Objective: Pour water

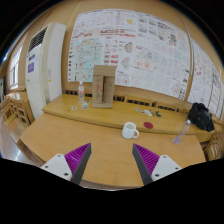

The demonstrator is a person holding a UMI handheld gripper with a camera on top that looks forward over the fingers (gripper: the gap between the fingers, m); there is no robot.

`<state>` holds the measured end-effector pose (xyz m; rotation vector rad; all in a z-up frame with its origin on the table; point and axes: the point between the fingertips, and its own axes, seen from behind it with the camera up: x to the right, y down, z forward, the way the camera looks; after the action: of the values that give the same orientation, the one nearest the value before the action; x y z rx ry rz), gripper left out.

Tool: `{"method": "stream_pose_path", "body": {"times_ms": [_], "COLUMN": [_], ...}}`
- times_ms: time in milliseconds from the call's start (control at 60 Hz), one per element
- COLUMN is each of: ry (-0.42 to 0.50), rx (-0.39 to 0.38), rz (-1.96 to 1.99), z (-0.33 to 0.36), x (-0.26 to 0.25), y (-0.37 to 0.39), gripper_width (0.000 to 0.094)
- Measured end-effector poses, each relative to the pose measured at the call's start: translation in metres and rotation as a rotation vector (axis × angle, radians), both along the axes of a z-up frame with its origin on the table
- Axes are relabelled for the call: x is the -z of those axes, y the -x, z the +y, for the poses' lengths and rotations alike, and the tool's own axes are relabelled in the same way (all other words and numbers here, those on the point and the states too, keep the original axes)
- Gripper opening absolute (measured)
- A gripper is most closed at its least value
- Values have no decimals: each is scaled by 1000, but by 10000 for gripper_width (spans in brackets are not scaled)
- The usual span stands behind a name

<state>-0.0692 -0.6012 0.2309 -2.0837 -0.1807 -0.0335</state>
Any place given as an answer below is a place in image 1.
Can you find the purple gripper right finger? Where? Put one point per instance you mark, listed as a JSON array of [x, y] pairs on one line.
[[151, 166]]

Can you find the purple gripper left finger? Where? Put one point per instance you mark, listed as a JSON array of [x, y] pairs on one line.
[[70, 166]]

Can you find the clear plastic water bottle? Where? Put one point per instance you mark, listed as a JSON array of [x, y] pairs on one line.
[[182, 132]]

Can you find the white ceramic mug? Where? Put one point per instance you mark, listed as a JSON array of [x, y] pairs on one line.
[[130, 131]]

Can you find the red round coaster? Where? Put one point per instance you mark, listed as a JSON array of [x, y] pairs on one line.
[[148, 125]]

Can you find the small dark round object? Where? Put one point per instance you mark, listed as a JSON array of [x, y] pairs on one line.
[[158, 114]]

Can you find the small white flat object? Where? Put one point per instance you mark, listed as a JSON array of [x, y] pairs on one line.
[[148, 112]]

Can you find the small sticker card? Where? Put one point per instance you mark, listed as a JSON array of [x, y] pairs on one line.
[[73, 108]]

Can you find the small white blue packet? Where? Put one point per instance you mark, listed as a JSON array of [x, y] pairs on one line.
[[85, 105]]

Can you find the wooden chair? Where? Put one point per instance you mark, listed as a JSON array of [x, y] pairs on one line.
[[215, 148]]

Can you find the black bag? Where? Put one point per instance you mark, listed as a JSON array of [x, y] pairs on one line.
[[200, 116]]

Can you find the wooden bench seats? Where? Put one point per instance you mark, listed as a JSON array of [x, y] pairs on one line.
[[19, 108]]

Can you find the plastic bottle white label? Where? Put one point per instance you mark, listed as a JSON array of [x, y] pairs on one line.
[[81, 92]]

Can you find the brown cardboard box stand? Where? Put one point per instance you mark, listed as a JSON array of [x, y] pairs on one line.
[[103, 86]]

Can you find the white standing air conditioner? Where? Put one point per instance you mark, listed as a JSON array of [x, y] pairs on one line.
[[43, 67]]

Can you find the window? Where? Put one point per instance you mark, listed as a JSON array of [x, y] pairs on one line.
[[14, 68]]

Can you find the right white wall poster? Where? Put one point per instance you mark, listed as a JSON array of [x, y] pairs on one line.
[[207, 86]]

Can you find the large white wall poster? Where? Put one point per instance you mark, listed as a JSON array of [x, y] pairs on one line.
[[147, 52]]

